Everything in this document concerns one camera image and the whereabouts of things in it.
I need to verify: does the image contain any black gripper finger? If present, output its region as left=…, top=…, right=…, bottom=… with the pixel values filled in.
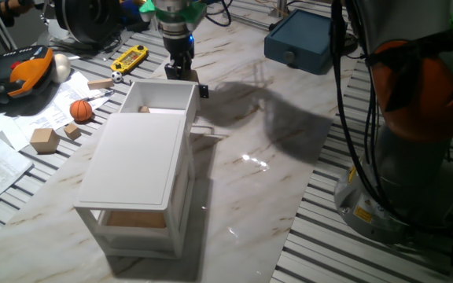
left=164, top=62, right=179, bottom=81
left=179, top=58, right=193, bottom=80

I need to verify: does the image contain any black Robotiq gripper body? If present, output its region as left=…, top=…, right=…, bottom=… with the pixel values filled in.
left=163, top=35, right=196, bottom=70

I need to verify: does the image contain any white plastic drawer cabinet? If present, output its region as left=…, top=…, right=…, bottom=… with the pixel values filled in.
left=72, top=112, right=197, bottom=261

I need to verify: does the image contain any person's left hand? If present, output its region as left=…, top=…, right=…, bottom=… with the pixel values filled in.
left=0, top=0, right=35, bottom=17

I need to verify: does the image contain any blue cloth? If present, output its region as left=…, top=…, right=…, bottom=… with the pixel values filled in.
left=120, top=0, right=152, bottom=33

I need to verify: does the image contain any long wooden block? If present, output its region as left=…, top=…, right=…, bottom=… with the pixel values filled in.
left=87, top=78, right=115, bottom=90

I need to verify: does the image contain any pen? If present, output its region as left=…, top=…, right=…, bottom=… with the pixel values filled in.
left=83, top=90, right=116, bottom=102

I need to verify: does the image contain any black round spool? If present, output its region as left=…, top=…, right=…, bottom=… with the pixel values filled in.
left=54, top=0, right=121, bottom=45

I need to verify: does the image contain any small orange basketball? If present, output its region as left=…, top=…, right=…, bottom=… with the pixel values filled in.
left=69, top=99, right=94, bottom=123

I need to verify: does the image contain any white egg-shaped object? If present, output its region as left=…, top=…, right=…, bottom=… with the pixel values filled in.
left=51, top=53, right=72, bottom=84

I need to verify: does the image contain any small wooden cube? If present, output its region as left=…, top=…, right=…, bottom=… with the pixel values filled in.
left=63, top=123, right=83, bottom=142

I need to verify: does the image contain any blue box with knob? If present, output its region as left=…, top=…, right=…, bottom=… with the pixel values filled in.
left=264, top=8, right=336, bottom=75

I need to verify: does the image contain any big wooden cube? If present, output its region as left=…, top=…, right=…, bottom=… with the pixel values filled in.
left=29, top=127, right=61, bottom=154

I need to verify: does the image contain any orange black teach pendant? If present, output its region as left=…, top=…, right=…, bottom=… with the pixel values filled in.
left=0, top=45, right=54, bottom=105

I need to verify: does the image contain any flat wooden block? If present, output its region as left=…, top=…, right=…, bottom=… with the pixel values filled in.
left=105, top=211, right=168, bottom=230

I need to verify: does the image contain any aluminium profile rail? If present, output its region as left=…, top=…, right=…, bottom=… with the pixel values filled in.
left=226, top=0, right=290, bottom=31

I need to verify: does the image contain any black cable bundle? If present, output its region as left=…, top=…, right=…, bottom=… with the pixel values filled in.
left=204, top=0, right=399, bottom=221

